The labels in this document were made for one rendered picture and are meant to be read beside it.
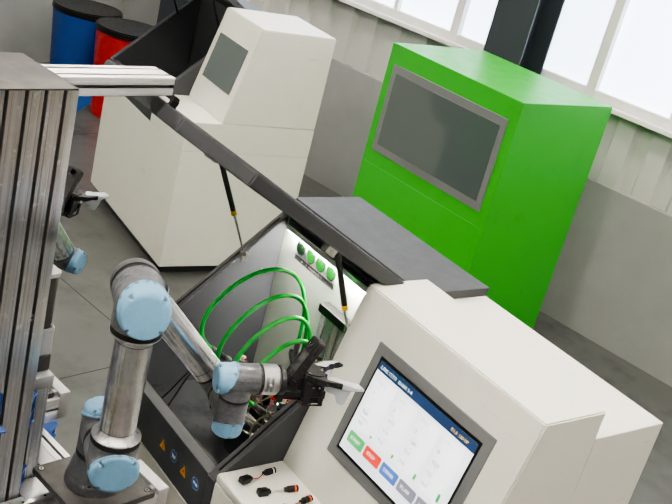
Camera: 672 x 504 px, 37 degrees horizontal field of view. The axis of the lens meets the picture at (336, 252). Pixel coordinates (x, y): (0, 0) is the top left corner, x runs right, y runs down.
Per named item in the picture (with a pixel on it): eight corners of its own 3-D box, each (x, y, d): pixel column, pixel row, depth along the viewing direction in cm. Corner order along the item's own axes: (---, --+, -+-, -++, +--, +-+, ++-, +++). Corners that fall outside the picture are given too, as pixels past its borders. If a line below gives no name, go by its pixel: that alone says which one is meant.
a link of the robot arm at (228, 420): (234, 415, 253) (243, 378, 249) (244, 442, 244) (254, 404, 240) (203, 414, 250) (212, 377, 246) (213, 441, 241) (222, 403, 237)
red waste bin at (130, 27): (68, 103, 866) (81, 15, 837) (127, 102, 909) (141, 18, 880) (107, 128, 830) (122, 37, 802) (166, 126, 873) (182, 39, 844)
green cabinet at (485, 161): (326, 285, 652) (391, 41, 591) (415, 275, 705) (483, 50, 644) (435, 369, 583) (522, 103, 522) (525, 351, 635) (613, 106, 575)
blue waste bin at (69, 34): (28, 80, 898) (39, -6, 869) (86, 80, 941) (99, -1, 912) (63, 103, 862) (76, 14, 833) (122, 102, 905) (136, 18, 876)
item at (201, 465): (110, 400, 333) (118, 359, 327) (122, 398, 336) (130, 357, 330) (197, 518, 290) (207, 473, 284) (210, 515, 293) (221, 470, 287)
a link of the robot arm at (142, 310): (128, 460, 249) (167, 263, 229) (137, 500, 236) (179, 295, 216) (78, 460, 244) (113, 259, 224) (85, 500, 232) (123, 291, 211)
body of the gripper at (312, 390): (314, 393, 253) (269, 391, 248) (321, 361, 251) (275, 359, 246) (324, 407, 246) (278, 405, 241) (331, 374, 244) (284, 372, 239)
